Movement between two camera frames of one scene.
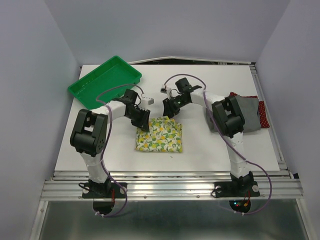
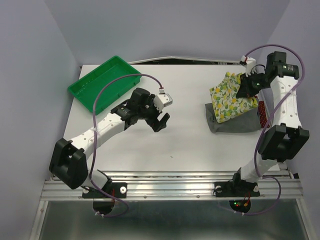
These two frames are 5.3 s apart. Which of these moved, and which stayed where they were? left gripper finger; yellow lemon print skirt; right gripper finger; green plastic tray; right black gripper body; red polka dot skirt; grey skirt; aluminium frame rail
Moved: right gripper finger; right black gripper body; left gripper finger; yellow lemon print skirt
Stayed: aluminium frame rail; grey skirt; green plastic tray; red polka dot skirt
